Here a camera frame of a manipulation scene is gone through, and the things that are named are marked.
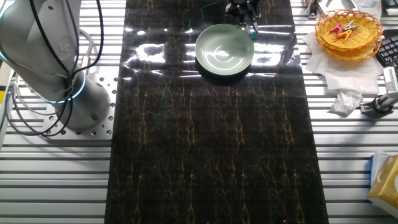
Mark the pale green round plate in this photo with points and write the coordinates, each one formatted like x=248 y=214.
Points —
x=224 y=53

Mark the yellow wicker basket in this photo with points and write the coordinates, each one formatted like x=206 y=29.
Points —
x=357 y=46

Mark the blue white tissue pack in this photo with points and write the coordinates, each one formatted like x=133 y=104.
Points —
x=377 y=165

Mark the orange plastic clothespin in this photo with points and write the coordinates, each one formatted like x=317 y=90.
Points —
x=344 y=35

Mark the grey metal bracket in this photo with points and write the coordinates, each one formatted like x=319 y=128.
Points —
x=312 y=9

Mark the pink plastic clothespin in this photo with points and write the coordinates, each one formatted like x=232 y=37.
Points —
x=337 y=29

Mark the black keyboard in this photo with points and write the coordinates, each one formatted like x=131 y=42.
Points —
x=388 y=49

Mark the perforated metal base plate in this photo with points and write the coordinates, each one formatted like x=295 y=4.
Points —
x=105 y=124

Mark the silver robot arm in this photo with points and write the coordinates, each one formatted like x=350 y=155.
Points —
x=46 y=46

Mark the silver camera on mount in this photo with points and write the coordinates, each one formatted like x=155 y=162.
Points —
x=390 y=81

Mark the grey plastic clothespin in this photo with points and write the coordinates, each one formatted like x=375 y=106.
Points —
x=349 y=26

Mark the crumpled white tissue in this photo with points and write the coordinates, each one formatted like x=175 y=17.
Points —
x=345 y=104

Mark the flat white paper napkin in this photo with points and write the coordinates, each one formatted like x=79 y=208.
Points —
x=342 y=74

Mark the gold tissue box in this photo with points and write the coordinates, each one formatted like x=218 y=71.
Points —
x=387 y=183

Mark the teal plastic clothespin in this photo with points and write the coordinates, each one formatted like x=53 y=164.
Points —
x=253 y=35

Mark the black marble pattern mat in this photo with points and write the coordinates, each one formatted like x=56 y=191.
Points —
x=217 y=155

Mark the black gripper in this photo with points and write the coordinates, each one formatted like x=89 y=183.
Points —
x=242 y=7

